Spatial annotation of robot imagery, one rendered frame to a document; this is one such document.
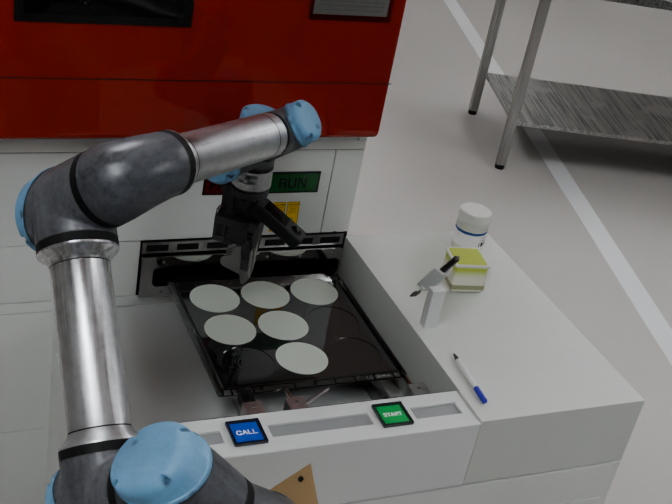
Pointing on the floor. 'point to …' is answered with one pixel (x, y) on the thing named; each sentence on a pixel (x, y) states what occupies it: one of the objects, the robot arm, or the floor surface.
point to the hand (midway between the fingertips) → (247, 278)
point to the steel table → (569, 96)
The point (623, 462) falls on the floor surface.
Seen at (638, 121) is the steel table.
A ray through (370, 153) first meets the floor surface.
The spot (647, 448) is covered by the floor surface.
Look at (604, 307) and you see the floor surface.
